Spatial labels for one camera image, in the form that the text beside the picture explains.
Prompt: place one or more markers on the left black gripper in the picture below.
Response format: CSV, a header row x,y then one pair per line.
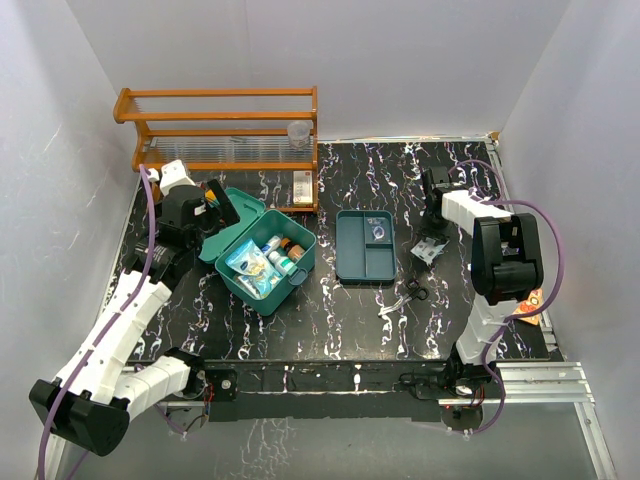
x,y
215,214

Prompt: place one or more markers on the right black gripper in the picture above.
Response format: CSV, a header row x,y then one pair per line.
x,y
431,232

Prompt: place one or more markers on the teal medicine kit box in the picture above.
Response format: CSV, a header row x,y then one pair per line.
x,y
259,223

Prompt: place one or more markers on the blue white spray can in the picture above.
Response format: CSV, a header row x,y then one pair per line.
x,y
271,245

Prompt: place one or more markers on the cotton swab bag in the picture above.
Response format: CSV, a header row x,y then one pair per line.
x,y
254,272

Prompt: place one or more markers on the alcohol pad sachets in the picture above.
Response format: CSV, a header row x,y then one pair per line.
x,y
428,249

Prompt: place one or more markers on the white green pill bottle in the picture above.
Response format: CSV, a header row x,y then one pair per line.
x,y
283,264

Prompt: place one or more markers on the brown syrup bottle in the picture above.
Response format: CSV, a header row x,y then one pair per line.
x,y
293,250

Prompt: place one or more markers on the small clear vial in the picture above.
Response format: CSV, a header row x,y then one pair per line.
x,y
379,229

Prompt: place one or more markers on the teal divided tray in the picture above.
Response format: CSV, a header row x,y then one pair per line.
x,y
359,261

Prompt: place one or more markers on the black handled scissors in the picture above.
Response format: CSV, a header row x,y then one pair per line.
x,y
414,291

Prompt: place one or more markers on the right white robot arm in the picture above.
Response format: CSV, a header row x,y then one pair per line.
x,y
506,266

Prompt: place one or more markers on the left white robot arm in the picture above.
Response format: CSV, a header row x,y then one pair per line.
x,y
91,402

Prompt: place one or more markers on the white upright medicine box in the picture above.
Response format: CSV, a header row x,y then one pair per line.
x,y
303,188

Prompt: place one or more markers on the orange wooden shelf rack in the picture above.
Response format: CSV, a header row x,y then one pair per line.
x,y
223,130

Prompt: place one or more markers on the clear plastic measuring cup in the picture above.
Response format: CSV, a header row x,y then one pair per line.
x,y
299,134

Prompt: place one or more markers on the orange blister pack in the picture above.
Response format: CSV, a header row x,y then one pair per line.
x,y
525,309

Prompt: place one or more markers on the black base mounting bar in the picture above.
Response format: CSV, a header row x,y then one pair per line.
x,y
335,389

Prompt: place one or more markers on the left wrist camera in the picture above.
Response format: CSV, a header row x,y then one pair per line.
x,y
170,175

